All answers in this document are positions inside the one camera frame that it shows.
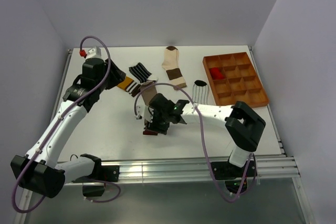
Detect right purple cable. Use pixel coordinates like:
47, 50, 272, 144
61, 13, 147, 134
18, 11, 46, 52
134, 82, 258, 203

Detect mustard yellow striped sock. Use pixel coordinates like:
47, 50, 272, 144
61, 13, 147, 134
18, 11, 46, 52
117, 76, 141, 97

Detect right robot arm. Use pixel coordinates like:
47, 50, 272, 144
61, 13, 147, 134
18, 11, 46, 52
136, 93, 266, 177

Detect aluminium front rail frame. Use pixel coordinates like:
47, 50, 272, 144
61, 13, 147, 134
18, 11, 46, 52
26, 155, 301, 185

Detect orange wooden compartment tray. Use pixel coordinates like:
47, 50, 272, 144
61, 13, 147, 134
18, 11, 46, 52
203, 52, 269, 108

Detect red christmas sock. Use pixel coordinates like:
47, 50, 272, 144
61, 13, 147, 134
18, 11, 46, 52
209, 67, 225, 80

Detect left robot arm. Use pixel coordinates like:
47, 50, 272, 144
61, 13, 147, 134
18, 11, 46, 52
10, 58, 125, 198

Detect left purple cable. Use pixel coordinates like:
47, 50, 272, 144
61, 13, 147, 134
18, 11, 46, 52
12, 36, 121, 213

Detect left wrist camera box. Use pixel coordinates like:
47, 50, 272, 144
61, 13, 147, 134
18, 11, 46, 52
79, 46, 102, 60

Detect taupe sock maroon stripes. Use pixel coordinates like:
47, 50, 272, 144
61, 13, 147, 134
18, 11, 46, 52
140, 81, 158, 136

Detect white black striped sock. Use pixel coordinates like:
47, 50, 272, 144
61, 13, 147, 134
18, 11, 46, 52
192, 80, 209, 105

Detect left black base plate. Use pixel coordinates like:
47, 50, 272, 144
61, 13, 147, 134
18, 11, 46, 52
72, 165, 120, 183

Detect cream brown block sock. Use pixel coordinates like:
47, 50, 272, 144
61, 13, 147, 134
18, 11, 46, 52
162, 46, 187, 88

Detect purple cable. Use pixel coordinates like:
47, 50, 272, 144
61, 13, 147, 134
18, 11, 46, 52
12, 36, 121, 213
134, 82, 258, 203

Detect navy white striped sock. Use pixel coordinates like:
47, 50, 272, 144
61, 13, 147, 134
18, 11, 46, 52
129, 62, 158, 83

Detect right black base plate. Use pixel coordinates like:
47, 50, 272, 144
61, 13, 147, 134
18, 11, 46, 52
211, 161, 257, 180

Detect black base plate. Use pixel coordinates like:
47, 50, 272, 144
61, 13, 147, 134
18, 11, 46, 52
72, 165, 120, 183
211, 161, 257, 180

